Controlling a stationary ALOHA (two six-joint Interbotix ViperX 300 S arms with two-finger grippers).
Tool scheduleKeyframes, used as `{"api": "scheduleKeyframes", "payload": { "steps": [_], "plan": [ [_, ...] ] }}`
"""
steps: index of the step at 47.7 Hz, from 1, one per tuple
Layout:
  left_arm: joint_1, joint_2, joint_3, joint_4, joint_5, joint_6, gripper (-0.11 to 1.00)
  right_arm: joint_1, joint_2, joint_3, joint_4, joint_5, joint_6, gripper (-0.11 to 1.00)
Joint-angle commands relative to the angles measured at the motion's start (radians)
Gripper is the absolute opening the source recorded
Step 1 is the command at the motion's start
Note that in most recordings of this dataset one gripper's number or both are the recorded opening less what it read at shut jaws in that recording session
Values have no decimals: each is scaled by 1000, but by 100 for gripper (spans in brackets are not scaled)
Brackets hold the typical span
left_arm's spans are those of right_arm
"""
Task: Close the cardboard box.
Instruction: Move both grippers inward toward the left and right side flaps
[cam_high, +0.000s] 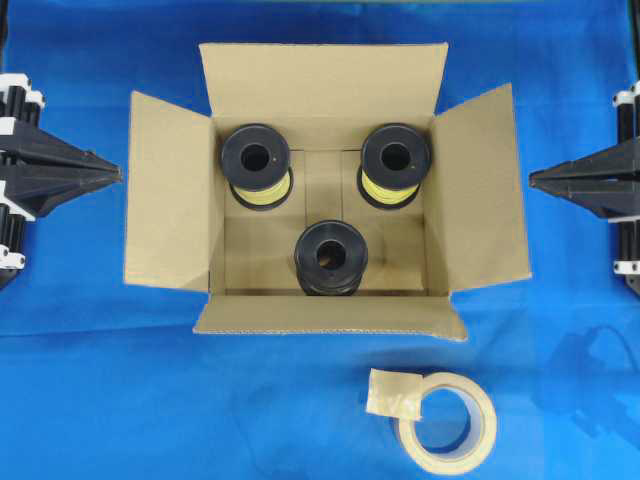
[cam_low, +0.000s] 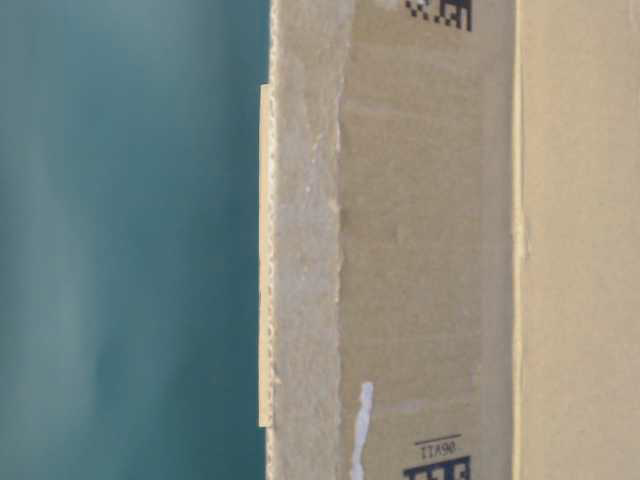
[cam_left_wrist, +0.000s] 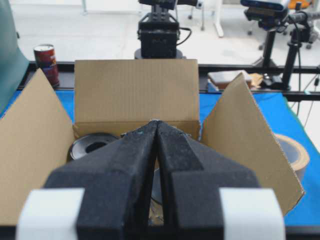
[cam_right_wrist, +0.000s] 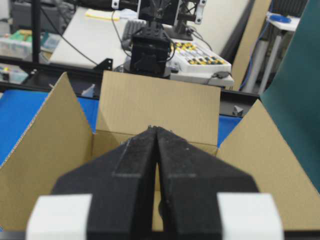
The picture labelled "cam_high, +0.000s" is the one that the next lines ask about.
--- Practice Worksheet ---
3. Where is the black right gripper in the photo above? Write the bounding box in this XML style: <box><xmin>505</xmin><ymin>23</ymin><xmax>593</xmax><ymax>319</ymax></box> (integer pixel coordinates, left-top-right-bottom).
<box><xmin>528</xmin><ymin>80</ymin><xmax>640</xmax><ymax>296</ymax></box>

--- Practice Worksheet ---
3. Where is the black spool yellow wire left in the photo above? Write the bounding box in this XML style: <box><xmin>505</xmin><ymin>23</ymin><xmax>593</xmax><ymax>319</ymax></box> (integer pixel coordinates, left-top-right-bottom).
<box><xmin>220</xmin><ymin>123</ymin><xmax>295</xmax><ymax>212</ymax></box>

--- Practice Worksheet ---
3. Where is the brown cardboard box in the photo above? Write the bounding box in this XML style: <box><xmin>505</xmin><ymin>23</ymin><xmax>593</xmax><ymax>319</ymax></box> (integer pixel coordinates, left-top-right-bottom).
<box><xmin>124</xmin><ymin>43</ymin><xmax>531</xmax><ymax>340</ymax></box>

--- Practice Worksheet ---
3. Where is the black spool yellow wire right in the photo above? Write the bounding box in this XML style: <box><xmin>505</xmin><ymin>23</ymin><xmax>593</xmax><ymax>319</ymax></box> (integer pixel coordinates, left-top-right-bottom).
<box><xmin>355</xmin><ymin>122</ymin><xmax>432</xmax><ymax>212</ymax></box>

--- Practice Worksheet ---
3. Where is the blue table cloth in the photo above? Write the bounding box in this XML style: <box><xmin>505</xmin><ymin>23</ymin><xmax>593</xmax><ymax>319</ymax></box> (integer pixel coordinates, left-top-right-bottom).
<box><xmin>1</xmin><ymin>1</ymin><xmax>639</xmax><ymax>479</ymax></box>

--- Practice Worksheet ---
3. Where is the black spool front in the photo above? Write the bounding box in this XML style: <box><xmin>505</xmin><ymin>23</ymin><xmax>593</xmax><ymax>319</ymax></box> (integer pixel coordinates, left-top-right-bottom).
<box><xmin>293</xmin><ymin>220</ymin><xmax>368</xmax><ymax>296</ymax></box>

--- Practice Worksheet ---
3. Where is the black spool yellow wire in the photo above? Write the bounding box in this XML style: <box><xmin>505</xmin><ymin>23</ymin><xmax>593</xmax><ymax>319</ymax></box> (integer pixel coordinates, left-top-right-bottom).
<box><xmin>220</xmin><ymin>123</ymin><xmax>295</xmax><ymax>212</ymax></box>
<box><xmin>355</xmin><ymin>122</ymin><xmax>432</xmax><ymax>212</ymax></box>

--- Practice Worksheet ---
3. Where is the beige masking tape roll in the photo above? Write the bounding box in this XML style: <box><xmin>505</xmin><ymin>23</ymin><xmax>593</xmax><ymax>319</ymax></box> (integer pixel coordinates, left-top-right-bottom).
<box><xmin>366</xmin><ymin>369</ymin><xmax>498</xmax><ymax>476</ymax></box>

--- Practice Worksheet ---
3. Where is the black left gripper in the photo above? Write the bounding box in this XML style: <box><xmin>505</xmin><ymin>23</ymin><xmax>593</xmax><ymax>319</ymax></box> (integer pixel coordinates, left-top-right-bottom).
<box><xmin>1</xmin><ymin>73</ymin><xmax>122</xmax><ymax>289</ymax></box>

